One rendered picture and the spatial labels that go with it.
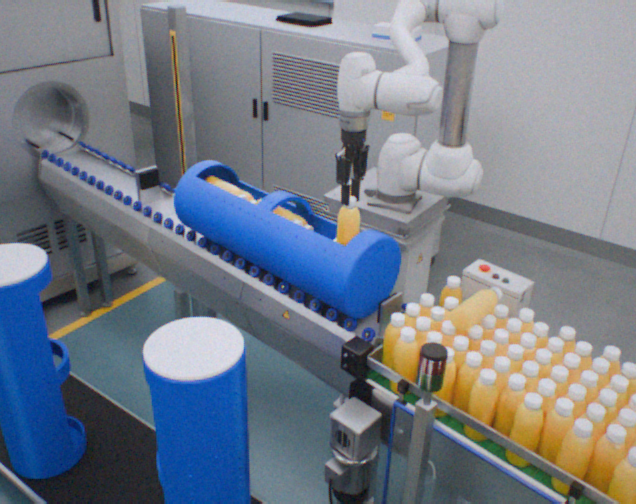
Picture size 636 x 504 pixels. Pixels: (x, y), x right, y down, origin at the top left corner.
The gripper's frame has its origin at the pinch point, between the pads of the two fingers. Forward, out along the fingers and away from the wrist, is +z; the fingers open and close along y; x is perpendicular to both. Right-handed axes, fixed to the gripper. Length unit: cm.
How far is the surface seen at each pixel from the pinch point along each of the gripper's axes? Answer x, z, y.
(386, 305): 18.9, 31.3, 2.5
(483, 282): 36, 27, -25
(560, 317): 8, 135, -189
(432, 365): 58, 12, 38
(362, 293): 11.1, 29.4, 5.0
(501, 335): 55, 26, -1
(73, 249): -184, 89, 8
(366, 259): 11.2, 17.3, 4.3
